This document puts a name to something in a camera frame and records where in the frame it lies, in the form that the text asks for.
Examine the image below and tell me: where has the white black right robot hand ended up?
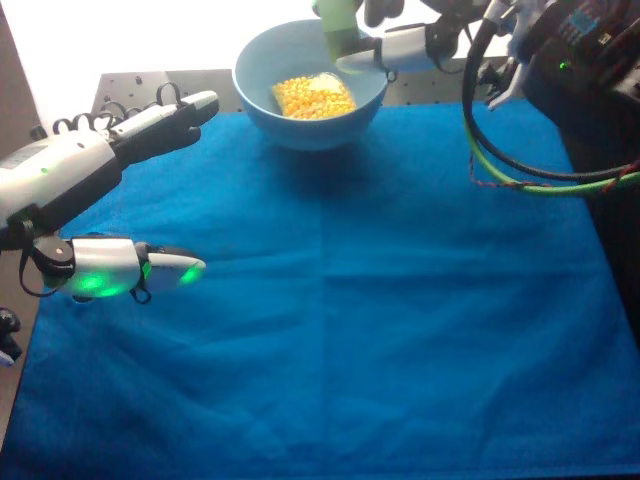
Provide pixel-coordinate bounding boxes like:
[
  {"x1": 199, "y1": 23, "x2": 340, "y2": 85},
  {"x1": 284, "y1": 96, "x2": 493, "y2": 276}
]
[{"x1": 335, "y1": 0, "x2": 481, "y2": 84}]

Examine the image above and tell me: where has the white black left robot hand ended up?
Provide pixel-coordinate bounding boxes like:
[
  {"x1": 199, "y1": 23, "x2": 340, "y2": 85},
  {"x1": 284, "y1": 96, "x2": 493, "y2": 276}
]
[{"x1": 0, "y1": 82, "x2": 220, "y2": 305}]

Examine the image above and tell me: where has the green rectangular block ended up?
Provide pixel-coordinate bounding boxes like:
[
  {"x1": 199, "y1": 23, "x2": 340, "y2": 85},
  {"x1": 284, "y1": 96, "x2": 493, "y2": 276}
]
[{"x1": 318, "y1": 0, "x2": 370, "y2": 65}]

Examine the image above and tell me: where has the bag of yellow beads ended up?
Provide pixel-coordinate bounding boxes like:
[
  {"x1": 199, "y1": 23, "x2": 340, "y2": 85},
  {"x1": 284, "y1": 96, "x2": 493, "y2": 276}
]
[{"x1": 271, "y1": 72, "x2": 358, "y2": 121}]

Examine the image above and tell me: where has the dark curtain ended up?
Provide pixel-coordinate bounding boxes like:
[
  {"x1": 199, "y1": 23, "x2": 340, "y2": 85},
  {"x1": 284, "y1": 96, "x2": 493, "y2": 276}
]
[{"x1": 0, "y1": 4, "x2": 42, "y2": 139}]

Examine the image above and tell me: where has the light blue bowl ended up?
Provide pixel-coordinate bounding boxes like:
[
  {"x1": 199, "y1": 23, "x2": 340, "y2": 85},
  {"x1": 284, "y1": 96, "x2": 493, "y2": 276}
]
[{"x1": 232, "y1": 18, "x2": 390, "y2": 152}]

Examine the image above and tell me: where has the blue cloth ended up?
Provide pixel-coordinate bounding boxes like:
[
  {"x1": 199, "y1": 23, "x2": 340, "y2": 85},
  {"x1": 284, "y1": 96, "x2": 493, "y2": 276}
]
[{"x1": 0, "y1": 102, "x2": 640, "y2": 480}]

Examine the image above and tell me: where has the thick black cable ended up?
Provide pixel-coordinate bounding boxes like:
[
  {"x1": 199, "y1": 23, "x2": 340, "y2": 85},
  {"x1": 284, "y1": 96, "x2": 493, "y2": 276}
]
[{"x1": 460, "y1": 4, "x2": 640, "y2": 184}]

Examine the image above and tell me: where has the thick green cable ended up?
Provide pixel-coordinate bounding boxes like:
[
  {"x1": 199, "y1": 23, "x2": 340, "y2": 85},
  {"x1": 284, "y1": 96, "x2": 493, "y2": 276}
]
[{"x1": 463, "y1": 119, "x2": 640, "y2": 199}]

